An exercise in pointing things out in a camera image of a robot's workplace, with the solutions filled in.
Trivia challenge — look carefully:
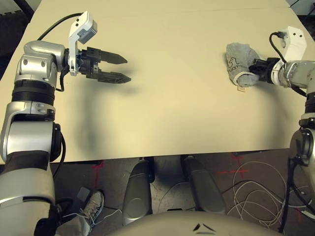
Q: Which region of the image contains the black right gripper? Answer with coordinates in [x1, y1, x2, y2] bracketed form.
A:
[248, 58, 280, 83]

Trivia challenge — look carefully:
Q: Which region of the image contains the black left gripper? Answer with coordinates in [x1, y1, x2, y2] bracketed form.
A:
[78, 48, 131, 84]

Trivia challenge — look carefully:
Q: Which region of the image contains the grey terry rag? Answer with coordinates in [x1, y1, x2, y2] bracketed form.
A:
[225, 42, 261, 93]

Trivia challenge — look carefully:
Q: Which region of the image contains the black foam floor mat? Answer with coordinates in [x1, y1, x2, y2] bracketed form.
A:
[0, 12, 32, 62]

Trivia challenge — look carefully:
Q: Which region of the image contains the small grey floor pedal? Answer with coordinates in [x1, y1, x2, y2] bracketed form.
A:
[77, 186, 91, 200]

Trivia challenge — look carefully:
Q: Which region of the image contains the grey robot left leg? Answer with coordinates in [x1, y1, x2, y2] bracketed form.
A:
[122, 158, 155, 226]

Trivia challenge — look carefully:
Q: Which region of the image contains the grey robot leg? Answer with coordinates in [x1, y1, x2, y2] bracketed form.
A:
[181, 155, 226, 216]
[122, 158, 155, 226]

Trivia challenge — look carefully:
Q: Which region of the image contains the grey robot right leg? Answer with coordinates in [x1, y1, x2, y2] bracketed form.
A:
[181, 155, 226, 216]

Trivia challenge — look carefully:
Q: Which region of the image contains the grey bystander sneaker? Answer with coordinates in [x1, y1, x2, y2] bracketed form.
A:
[82, 190, 105, 226]

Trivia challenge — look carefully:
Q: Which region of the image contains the grey bystander trouser leg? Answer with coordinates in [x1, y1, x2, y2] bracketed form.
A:
[55, 213, 93, 236]

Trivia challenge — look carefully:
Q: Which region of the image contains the black right camera cable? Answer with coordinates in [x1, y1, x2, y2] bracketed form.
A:
[269, 31, 287, 62]

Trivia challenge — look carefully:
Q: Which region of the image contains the black camera cable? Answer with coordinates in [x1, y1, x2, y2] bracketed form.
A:
[37, 12, 83, 41]
[269, 31, 287, 62]

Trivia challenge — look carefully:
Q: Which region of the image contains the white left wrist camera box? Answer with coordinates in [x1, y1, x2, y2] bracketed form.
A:
[68, 11, 98, 77]

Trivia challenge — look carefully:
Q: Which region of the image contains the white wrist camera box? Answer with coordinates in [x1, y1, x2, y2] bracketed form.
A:
[279, 26, 307, 62]
[68, 11, 98, 77]

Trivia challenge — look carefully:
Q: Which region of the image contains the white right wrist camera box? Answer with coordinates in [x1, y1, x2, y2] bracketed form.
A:
[279, 26, 307, 62]

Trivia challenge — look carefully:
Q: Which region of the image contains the black left camera cable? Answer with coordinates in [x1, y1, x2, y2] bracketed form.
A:
[37, 12, 83, 41]

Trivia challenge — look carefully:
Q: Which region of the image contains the white floor cable bundle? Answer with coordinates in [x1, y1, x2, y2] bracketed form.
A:
[227, 159, 286, 227]

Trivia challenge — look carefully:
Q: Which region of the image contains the black floor cable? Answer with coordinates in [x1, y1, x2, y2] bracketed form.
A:
[278, 157, 315, 234]

